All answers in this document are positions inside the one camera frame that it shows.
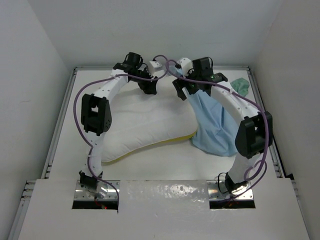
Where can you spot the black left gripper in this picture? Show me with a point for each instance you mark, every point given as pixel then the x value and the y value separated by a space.
pixel 149 87

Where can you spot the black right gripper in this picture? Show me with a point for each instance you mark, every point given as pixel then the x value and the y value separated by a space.
pixel 180 84

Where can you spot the white pillow yellow underside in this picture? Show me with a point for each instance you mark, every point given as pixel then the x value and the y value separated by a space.
pixel 140 120

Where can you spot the light blue green pillowcase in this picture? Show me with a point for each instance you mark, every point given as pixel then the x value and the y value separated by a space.
pixel 217 129

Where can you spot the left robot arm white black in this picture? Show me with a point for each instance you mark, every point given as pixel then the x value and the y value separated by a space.
pixel 96 116

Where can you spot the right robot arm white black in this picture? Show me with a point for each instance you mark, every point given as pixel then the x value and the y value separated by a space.
pixel 255 126

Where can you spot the white front cover board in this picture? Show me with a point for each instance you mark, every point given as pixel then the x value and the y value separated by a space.
pixel 163 210

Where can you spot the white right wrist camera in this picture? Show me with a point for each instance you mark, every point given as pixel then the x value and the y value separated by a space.
pixel 185 65

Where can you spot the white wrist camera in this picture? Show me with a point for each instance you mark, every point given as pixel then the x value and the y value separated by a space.
pixel 153 66
pixel 185 65

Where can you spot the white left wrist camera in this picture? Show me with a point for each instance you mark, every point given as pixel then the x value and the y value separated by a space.
pixel 153 66

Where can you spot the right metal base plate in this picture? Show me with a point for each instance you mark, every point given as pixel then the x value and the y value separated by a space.
pixel 217 191

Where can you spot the metal base plate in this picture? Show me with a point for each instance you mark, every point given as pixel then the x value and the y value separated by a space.
pixel 103 192
pixel 217 191

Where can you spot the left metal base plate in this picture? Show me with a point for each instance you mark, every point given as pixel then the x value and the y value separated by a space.
pixel 103 192

